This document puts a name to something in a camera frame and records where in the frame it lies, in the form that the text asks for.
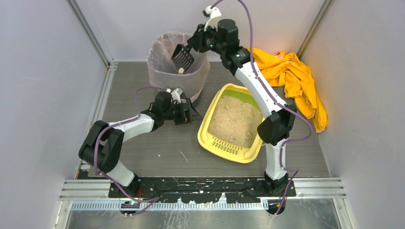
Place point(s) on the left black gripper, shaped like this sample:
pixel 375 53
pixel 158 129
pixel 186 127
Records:
pixel 186 112

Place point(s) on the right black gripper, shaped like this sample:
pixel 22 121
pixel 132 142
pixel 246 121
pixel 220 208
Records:
pixel 195 41

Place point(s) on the black litter scoop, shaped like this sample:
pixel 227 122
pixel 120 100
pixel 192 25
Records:
pixel 182 58

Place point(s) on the yellow litter box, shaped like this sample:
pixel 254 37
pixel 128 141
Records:
pixel 228 129

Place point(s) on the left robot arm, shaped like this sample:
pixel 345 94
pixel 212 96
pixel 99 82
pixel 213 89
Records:
pixel 102 146

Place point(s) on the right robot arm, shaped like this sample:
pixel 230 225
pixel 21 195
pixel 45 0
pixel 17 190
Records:
pixel 278 116

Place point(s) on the trash bin with pink bag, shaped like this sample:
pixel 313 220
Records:
pixel 164 74

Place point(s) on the yellow cloth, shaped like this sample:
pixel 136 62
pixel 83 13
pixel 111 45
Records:
pixel 287 70

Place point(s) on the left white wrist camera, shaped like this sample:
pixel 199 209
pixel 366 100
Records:
pixel 176 94

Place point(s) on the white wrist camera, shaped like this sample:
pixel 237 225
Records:
pixel 214 16
pixel 176 94

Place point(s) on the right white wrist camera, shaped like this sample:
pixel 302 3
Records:
pixel 214 16

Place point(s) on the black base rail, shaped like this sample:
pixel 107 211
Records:
pixel 205 189

